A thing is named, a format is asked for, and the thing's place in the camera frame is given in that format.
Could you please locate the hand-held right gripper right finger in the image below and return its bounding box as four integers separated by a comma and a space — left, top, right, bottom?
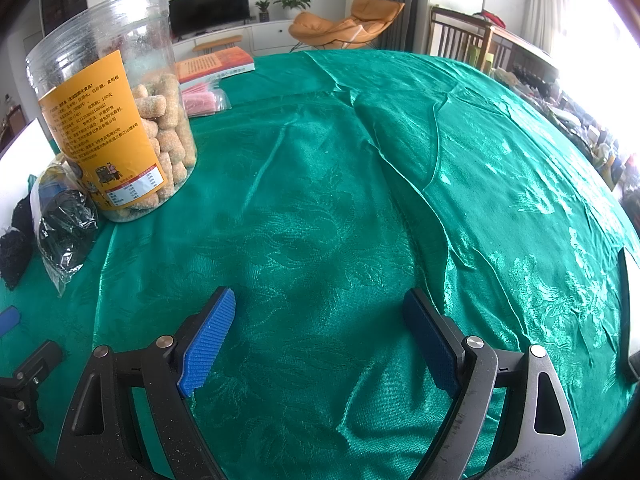
402, 287, 583, 480

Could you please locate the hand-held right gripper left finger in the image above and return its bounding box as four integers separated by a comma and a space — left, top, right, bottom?
55, 287, 237, 480

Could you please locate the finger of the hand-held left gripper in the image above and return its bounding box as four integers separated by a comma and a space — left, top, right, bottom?
0, 307, 21, 338
0, 340, 63, 436

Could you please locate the yellow tissue pack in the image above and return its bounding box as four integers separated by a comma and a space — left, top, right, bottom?
40, 157, 81, 191

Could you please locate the white cardboard box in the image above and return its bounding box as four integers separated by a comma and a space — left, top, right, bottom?
0, 117, 54, 231

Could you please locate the black yarn bundle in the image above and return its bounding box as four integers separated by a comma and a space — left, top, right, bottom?
0, 196, 37, 289

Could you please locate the clear bag of black items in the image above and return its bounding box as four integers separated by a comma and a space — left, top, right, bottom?
29, 160, 99, 297

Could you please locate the green satin tablecloth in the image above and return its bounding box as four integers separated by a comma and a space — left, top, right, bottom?
0, 49, 640, 480

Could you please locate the smartphone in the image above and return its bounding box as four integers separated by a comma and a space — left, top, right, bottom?
617, 247, 640, 382

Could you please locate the clear plastic snack jar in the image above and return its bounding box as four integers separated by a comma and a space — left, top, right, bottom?
25, 0, 199, 224

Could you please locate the clear bag of pink packets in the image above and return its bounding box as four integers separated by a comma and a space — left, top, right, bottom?
181, 85, 232, 119

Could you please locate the pile of assorted clutter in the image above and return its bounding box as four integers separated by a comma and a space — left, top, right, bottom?
492, 66, 640, 202

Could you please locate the orange book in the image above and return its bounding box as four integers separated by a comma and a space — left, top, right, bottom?
175, 47, 256, 84

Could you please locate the yellow-green cushion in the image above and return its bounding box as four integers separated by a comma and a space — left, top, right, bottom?
467, 45, 496, 69

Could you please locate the white television cabinet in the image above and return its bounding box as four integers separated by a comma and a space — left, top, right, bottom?
170, 19, 302, 59

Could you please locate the orange lounge chair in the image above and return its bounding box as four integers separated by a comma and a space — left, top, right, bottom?
290, 0, 406, 54

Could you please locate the black television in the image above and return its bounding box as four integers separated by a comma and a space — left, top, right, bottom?
168, 0, 249, 39

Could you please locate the grey curtain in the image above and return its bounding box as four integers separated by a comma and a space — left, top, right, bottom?
384, 0, 434, 54

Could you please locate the large potted plant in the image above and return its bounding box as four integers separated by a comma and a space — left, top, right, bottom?
272, 0, 317, 22

